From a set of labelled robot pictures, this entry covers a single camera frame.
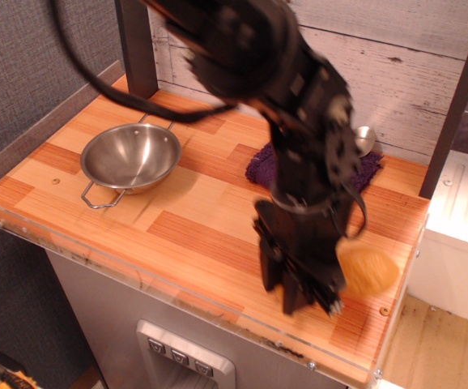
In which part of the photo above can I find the purple folded cloth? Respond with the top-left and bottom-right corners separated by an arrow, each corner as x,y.
245,143 -> 383,193

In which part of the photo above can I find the dark left frame post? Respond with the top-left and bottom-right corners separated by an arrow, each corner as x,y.
114,0 -> 159,99

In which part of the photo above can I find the dark right frame post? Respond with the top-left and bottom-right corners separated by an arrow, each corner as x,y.
419,55 -> 468,199

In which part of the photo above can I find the silver toy kitchen cabinet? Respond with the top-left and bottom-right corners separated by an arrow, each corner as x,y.
48,253 -> 344,388

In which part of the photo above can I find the red handled metal spoon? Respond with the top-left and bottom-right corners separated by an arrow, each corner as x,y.
354,126 -> 376,157

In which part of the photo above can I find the yellow black object bottom left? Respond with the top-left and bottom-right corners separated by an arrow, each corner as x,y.
0,365 -> 37,389

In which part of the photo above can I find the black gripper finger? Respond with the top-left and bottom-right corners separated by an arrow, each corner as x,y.
282,271 -> 311,315
259,237 -> 285,291

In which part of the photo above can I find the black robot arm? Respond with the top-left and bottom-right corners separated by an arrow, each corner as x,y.
150,1 -> 363,315

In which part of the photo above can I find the clear acrylic edge guard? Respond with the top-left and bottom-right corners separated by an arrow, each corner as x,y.
0,190 -> 426,388

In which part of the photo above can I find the silver dispenser button panel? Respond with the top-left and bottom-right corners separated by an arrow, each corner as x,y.
136,320 -> 236,388

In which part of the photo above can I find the small steel frying pan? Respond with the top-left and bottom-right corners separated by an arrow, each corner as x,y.
80,122 -> 182,209

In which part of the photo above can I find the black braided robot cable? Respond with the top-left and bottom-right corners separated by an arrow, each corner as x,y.
51,0 -> 237,125

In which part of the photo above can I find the dark frame post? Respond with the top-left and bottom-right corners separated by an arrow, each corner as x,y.
114,0 -> 159,99
419,55 -> 468,199

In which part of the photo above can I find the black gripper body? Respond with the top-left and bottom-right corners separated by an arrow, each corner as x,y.
252,190 -> 355,317

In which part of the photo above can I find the yellow plastic chicken drumstick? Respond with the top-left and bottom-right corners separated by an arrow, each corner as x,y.
272,245 -> 401,303

